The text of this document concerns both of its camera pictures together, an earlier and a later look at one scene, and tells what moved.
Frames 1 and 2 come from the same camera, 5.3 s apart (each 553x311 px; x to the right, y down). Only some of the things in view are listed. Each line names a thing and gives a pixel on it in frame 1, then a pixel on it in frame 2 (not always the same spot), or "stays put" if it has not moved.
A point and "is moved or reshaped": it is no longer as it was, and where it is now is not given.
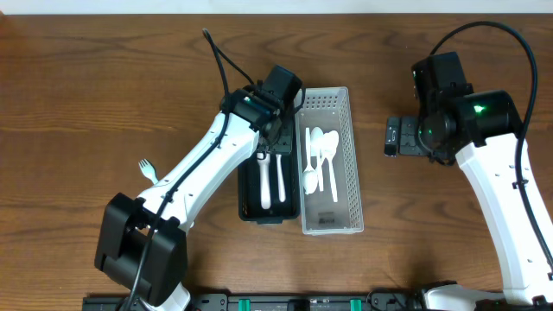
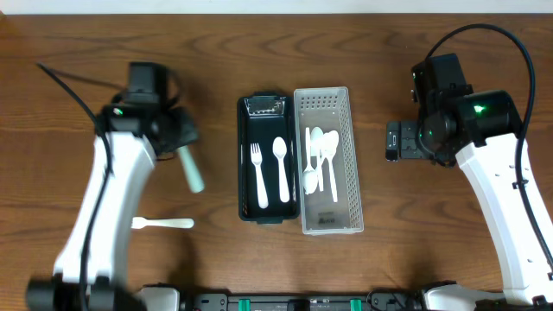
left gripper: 279,141 -> 183,132
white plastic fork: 263,161 is moved or reshaped
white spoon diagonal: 317,144 stays put
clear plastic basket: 329,178 stays put
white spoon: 330,145 stays put
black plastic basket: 250,181 stays put
